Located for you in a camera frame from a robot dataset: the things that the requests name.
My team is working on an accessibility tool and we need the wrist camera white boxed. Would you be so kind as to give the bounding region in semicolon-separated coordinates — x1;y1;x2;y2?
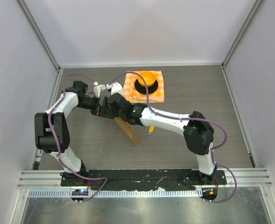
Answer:
93;82;106;98
106;82;124;96

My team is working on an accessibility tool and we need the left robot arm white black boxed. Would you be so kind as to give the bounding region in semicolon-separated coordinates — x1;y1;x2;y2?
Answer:
34;81;106;186

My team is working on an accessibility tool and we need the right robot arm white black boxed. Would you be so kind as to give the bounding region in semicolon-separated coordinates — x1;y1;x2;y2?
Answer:
107;93;217;184

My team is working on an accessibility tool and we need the white slotted cable duct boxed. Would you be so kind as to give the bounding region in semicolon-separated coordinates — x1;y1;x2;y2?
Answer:
28;188;202;198

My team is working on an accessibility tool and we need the black round plate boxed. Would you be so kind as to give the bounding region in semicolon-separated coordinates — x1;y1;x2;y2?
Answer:
134;79;158;95

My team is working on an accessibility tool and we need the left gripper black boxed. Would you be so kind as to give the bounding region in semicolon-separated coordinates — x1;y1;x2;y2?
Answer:
76;96;113;119

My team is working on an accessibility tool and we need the brown cardboard express box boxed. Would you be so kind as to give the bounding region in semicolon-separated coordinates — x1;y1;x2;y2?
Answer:
114;117;139;146

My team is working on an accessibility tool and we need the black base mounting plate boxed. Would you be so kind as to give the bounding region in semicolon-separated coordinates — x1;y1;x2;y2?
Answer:
60;169;227;191

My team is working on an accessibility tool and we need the orange bowl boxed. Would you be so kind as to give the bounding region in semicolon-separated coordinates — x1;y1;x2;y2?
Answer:
137;71;156;87

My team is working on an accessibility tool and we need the aluminium frame rail front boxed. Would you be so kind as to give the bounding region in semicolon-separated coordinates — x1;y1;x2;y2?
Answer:
17;168;272;189

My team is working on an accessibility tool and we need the purple cable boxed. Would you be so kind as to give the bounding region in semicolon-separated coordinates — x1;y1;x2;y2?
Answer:
107;71;238;203
48;73;108;203

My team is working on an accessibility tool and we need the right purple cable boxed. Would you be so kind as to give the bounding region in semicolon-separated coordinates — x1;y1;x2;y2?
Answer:
107;71;238;203

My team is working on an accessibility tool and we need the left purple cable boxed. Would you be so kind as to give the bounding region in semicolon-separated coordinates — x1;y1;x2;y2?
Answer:
48;73;108;203

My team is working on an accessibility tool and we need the yellow utility knife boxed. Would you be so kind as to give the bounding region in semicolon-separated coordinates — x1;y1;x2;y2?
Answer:
148;126;155;135

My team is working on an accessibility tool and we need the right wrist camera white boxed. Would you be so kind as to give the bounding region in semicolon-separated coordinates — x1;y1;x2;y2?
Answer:
106;82;124;96

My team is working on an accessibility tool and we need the orange checkered cloth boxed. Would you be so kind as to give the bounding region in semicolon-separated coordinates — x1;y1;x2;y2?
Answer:
123;71;165;103

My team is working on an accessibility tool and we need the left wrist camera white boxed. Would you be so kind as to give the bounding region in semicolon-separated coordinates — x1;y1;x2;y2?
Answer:
93;82;106;98

